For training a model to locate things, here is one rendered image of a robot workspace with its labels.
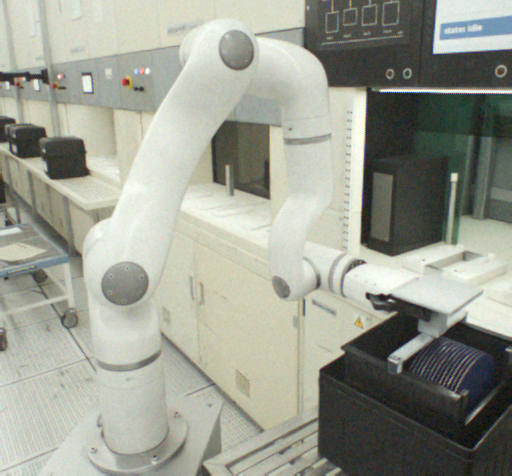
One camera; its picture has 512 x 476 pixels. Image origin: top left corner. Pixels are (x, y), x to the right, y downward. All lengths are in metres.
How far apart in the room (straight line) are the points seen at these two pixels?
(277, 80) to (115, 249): 0.39
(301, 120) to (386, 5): 0.47
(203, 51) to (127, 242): 0.31
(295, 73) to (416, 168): 0.84
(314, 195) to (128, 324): 0.40
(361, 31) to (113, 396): 0.99
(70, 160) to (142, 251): 2.77
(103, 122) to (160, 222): 3.38
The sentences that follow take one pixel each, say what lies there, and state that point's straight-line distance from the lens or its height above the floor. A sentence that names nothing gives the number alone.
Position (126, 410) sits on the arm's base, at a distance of 0.95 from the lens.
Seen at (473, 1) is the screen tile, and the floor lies 1.56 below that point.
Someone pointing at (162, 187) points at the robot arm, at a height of 1.26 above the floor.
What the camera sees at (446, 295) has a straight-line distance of 0.85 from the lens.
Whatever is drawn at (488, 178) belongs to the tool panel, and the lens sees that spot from 2.10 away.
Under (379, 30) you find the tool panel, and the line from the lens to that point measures 1.27.
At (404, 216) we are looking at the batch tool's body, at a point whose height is 1.00.
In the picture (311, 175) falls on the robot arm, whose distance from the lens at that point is 0.89.
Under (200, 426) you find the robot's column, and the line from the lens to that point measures 1.06.
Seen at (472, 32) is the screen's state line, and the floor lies 1.51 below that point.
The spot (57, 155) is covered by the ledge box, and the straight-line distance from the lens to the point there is 3.49.
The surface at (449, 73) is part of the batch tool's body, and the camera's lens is 1.14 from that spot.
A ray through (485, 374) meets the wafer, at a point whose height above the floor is 0.94.
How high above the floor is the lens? 1.42
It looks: 16 degrees down
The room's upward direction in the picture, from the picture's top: 1 degrees counter-clockwise
